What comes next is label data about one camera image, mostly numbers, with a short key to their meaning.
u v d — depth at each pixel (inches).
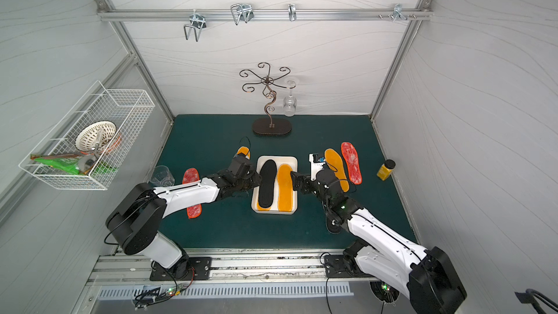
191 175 37.9
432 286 14.9
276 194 35.9
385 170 35.8
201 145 42.3
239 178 27.8
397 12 30.1
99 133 25.6
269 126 45.2
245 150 42.3
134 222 17.5
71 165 21.4
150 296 28.2
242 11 29.9
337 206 23.8
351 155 41.0
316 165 27.7
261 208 33.9
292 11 30.9
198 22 30.8
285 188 36.6
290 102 38.5
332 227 32.3
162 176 37.3
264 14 31.4
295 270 29.5
